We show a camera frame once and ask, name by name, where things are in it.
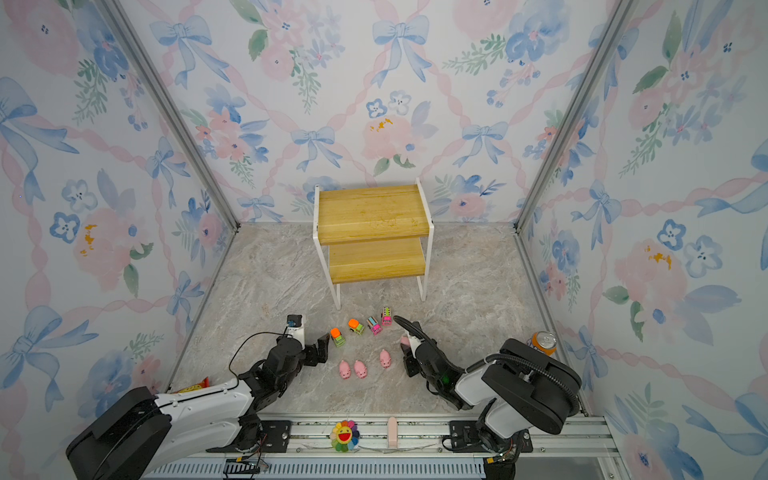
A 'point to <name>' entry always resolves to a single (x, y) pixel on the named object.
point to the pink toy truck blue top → (374, 325)
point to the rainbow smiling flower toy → (344, 436)
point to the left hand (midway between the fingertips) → (316, 332)
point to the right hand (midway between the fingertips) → (405, 343)
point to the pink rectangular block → (392, 432)
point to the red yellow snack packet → (205, 383)
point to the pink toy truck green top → (387, 319)
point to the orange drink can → (543, 341)
